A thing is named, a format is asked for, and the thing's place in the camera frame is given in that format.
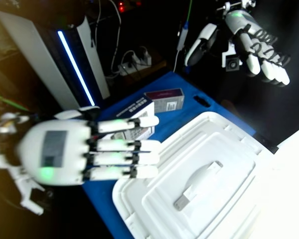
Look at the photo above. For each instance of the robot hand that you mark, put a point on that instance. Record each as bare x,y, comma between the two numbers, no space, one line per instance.
241,22
52,149

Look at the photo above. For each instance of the white blue labelled box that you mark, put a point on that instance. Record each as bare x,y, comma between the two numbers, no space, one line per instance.
139,108

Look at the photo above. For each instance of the grey box with maroon label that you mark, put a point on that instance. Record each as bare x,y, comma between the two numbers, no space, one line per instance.
167,102

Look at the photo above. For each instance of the white plastic lid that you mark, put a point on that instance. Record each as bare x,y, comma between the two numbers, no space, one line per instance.
214,149

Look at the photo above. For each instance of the white inline adapter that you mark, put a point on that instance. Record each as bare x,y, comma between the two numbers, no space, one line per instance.
182,37

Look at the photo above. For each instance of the white tower with blue light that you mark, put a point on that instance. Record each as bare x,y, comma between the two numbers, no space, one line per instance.
52,69

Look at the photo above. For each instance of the white plug adapter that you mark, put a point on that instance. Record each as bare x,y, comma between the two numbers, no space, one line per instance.
142,53

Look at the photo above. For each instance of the white power strip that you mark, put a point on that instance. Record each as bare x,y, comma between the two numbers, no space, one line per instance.
134,68

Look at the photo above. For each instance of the blue cloth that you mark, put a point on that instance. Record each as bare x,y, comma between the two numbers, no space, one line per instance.
172,119

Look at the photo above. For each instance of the dark device with red lights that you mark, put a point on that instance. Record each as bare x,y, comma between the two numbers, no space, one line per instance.
120,8

